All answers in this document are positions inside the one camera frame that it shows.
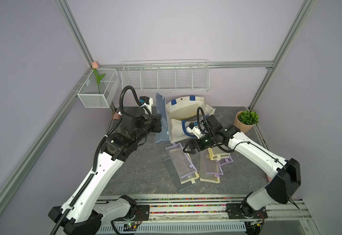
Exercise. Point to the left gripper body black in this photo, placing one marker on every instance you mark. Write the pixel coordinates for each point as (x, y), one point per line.
(153, 126)

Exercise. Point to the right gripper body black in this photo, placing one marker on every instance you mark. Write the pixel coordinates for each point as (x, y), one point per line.
(204, 142)

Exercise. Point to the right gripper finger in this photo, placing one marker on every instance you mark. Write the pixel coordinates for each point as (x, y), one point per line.
(188, 151)
(189, 144)

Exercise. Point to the blue mesh pouch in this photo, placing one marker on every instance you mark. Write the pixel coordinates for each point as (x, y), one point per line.
(163, 136)

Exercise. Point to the purple mesh pouch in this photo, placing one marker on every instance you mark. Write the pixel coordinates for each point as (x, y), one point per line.
(180, 160)
(222, 164)

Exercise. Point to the grey mesh pouch front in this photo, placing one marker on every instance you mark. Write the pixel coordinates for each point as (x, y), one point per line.
(174, 176)

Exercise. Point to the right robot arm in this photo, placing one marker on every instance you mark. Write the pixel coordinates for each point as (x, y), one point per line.
(285, 174)

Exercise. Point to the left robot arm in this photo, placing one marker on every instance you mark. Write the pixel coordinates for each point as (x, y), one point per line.
(80, 215)

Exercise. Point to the purple mesh pouch under pile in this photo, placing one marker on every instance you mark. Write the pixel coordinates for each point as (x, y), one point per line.
(222, 164)

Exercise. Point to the yellow mesh pouch bottom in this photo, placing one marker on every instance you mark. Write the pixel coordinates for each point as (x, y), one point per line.
(203, 176)

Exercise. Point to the white canvas Doraemon tote bag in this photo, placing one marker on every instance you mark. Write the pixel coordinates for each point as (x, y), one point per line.
(182, 111)

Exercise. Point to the red rubber glove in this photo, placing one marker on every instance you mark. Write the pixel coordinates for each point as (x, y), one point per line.
(116, 116)

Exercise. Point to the green plant in beige pot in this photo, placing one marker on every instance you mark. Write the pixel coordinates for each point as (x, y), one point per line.
(245, 120)

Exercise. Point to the artificial pink tulip flower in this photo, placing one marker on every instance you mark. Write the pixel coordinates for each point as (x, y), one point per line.
(98, 76)

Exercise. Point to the white slotted vent grille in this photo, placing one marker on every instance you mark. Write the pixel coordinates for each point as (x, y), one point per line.
(182, 228)

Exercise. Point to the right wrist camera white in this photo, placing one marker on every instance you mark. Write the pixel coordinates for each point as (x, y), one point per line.
(194, 130)

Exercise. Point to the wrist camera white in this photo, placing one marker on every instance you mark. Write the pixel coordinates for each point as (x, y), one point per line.
(146, 102)
(194, 130)

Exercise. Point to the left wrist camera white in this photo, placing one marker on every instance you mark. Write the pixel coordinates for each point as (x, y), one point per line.
(146, 102)

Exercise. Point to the long white wire wall basket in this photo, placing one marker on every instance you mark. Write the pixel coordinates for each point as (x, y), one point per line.
(167, 75)

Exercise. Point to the small white mesh wall basket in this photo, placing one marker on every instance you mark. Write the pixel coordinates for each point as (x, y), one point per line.
(89, 95)

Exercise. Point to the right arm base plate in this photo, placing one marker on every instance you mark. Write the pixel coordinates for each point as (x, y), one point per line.
(240, 211)

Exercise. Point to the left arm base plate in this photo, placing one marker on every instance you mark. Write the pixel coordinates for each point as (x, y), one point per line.
(140, 212)

